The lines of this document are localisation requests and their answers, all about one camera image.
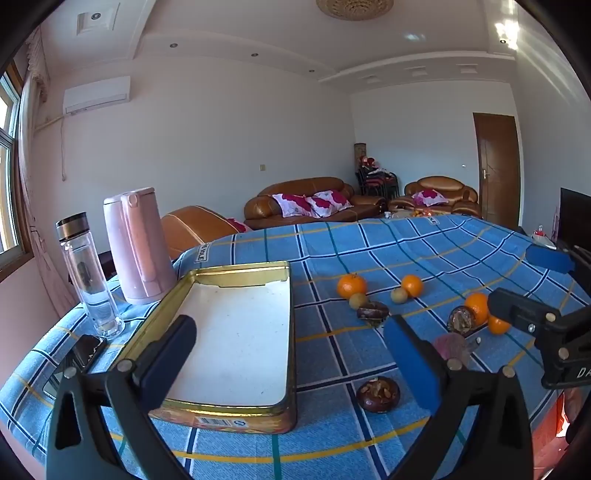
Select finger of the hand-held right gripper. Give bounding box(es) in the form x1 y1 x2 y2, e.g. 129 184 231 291
488 287 591 365
526 244 591 296

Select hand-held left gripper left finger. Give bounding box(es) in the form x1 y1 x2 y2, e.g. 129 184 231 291
45 315 199 480

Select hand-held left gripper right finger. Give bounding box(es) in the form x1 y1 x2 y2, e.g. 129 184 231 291
383 315 536 480

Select large orange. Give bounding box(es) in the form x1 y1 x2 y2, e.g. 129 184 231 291
464 292 490 328

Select gold metal tin box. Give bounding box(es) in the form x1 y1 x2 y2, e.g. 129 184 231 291
121 261 298 433

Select orange with stem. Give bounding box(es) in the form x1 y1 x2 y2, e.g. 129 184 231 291
337 272 368 299

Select black television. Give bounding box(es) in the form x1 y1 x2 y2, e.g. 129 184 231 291
556 187 591 252

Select black smartphone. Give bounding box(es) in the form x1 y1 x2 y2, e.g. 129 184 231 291
42 335 108 398

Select brown wooden door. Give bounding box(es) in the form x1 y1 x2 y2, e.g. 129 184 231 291
473 112 522 227

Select pink electric kettle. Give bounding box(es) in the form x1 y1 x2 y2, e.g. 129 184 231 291
102 187 178 305

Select blue checked tablecloth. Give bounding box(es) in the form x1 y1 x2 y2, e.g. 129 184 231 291
0 215 591 480

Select clear glass bottle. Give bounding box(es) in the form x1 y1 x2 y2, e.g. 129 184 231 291
55 212 126 337

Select brown leather armchair white piping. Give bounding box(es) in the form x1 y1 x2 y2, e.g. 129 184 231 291
161 205 245 261

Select white red floral pillow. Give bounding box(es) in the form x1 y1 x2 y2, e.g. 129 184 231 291
412 189 450 207
307 189 354 217
272 193 315 217

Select cluttered coffee table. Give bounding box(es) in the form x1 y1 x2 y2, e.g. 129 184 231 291
381 208 444 220

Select stacked dark chairs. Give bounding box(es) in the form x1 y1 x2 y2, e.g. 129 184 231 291
355 161 400 199

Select brown leather sofa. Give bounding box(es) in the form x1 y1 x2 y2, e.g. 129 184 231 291
244 176 387 232

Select window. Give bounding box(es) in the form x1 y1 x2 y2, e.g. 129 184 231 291
0 60 35 282

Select white air conditioner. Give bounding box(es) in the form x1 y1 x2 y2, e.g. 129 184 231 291
63 76 131 115

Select pink curtain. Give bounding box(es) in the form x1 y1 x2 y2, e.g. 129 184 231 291
14 28 75 319

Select round ceiling lamp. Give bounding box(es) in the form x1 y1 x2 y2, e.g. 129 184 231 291
316 0 395 20

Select white ceiling vent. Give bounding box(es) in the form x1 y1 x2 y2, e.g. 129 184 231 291
76 7 115 34

